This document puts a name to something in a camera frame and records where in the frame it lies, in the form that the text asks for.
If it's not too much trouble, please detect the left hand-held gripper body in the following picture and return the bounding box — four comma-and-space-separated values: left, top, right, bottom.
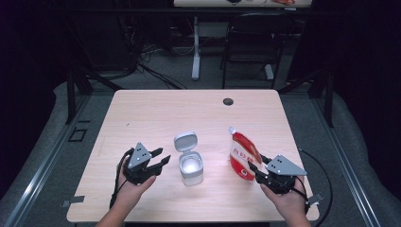
122, 142, 164, 186

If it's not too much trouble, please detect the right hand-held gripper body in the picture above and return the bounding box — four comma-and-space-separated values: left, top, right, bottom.
254, 154, 308, 195

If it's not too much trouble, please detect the red and white spouted pouch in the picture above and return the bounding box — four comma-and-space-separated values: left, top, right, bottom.
228, 126, 264, 182

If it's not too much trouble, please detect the white jar with hinged lid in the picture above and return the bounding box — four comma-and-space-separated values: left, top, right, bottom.
173, 131, 205, 187

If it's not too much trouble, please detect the person's left hand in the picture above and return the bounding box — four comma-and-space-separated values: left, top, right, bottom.
116, 156, 157, 213

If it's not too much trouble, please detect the person's right hand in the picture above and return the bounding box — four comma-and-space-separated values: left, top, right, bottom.
259, 176, 312, 226

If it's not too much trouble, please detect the white table foot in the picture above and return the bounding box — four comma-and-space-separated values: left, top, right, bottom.
263, 63, 275, 81

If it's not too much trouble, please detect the black metal stand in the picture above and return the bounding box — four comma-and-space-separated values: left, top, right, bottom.
277, 66, 336, 129
64, 61, 125, 125

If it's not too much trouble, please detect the white table leg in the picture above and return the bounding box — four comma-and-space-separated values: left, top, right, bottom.
191, 16, 202, 81

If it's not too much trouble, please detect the black folding chair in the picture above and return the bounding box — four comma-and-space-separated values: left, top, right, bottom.
219, 12, 297, 91

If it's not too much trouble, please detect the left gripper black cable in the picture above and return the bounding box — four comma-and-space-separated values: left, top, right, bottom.
109, 148, 135, 210

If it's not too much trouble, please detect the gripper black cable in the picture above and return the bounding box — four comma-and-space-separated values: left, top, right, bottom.
291, 148, 334, 227
109, 148, 135, 210

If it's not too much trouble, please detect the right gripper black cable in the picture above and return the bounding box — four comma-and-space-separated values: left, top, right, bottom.
291, 148, 334, 227

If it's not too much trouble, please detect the aluminium floor rail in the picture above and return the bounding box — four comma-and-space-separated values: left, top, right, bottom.
0, 94, 93, 227
310, 94, 383, 227

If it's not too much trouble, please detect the bundle of floor cables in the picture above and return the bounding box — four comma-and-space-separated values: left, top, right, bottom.
119, 15, 189, 91

